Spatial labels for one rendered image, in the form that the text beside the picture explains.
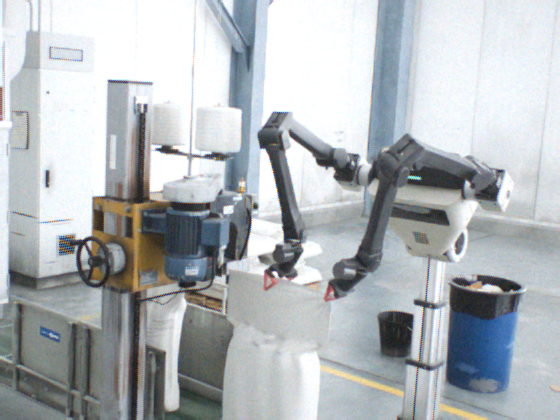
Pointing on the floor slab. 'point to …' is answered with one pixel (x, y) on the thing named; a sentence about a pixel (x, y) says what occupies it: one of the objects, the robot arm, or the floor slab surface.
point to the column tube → (122, 125)
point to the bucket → (395, 333)
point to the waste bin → (482, 332)
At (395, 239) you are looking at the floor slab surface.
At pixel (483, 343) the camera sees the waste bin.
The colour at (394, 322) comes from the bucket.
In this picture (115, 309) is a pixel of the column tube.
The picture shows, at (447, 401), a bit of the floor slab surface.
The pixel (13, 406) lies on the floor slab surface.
